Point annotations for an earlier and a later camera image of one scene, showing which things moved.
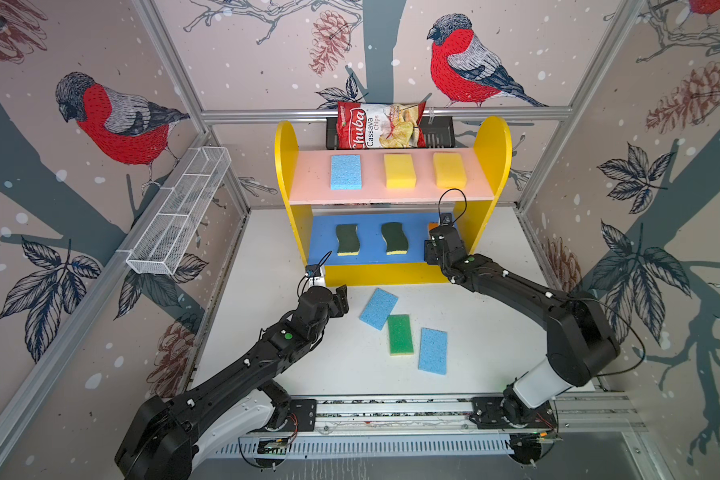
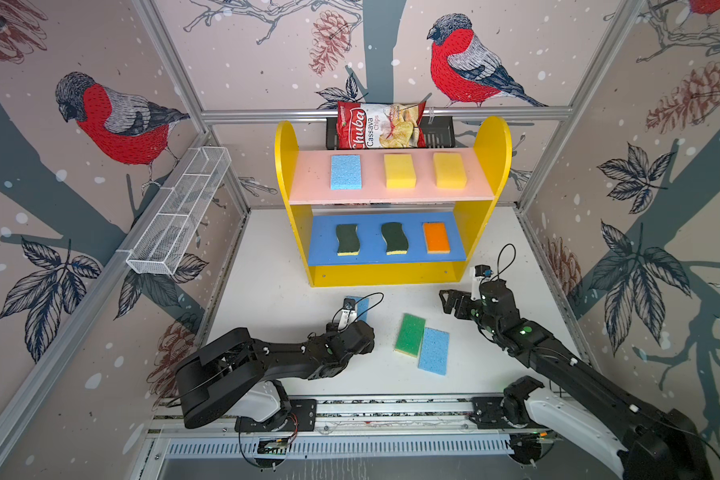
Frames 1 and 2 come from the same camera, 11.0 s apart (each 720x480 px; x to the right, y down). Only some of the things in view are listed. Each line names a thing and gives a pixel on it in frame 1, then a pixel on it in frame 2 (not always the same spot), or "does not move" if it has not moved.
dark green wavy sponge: (348, 240) does not move
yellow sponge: (399, 171) does not move
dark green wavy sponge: (397, 241) does not move
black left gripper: (339, 301) to (369, 348)
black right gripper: (428, 253) to (462, 298)
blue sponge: (345, 172) does not move
